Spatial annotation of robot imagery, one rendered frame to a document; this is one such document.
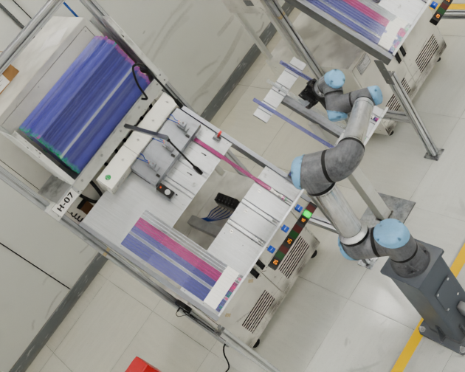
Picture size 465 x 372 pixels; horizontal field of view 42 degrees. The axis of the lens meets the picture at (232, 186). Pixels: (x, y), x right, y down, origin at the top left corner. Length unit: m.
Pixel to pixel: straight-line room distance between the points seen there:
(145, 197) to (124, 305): 1.60
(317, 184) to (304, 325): 1.30
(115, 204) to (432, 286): 1.35
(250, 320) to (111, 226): 0.95
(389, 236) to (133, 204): 1.09
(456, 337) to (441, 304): 0.27
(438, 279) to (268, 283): 0.99
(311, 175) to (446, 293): 0.84
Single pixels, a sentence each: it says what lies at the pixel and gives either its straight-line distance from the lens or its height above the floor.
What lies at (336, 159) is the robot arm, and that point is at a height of 1.18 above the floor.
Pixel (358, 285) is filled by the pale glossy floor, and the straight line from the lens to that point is 3.23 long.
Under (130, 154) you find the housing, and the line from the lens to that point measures 2.66.
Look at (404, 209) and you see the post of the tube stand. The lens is 3.36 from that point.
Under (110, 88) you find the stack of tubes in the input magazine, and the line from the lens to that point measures 2.58.
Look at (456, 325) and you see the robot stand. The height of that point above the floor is 0.13.
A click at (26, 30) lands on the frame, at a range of 2.49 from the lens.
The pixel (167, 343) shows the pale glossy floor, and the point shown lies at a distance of 3.77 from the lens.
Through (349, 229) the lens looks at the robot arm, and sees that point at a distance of 2.30.
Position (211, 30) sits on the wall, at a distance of 4.73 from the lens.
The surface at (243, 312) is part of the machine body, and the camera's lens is 3.15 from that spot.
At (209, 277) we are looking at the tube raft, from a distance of 2.61.
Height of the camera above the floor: 2.58
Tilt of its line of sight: 38 degrees down
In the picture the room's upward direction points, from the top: 44 degrees counter-clockwise
